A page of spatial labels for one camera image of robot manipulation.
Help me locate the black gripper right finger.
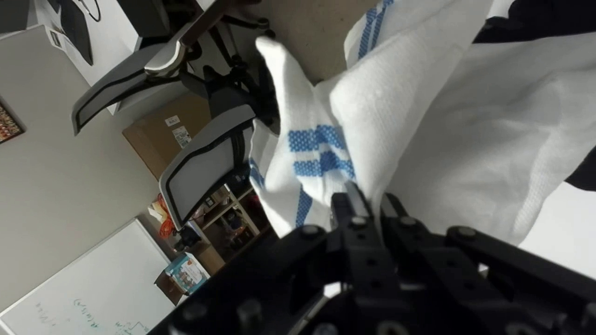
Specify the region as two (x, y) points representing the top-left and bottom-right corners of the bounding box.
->
(377, 191), (596, 335)

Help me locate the whiteboard with green writing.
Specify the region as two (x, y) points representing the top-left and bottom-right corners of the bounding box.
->
(0, 217), (180, 335)

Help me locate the cardboard box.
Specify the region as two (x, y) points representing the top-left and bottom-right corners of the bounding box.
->
(118, 90), (213, 182)

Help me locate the wooden shelf unit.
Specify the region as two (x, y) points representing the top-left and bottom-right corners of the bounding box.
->
(137, 180), (265, 265)

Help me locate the red wall poster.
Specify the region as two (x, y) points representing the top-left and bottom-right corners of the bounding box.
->
(0, 100), (25, 144)

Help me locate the white blue-striped tea towel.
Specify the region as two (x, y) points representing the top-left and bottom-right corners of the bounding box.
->
(245, 0), (596, 247)

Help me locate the blue picture box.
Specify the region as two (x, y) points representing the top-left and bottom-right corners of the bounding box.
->
(161, 249), (211, 295)

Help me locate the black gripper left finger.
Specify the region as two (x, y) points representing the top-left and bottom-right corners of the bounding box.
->
(146, 180), (398, 335)

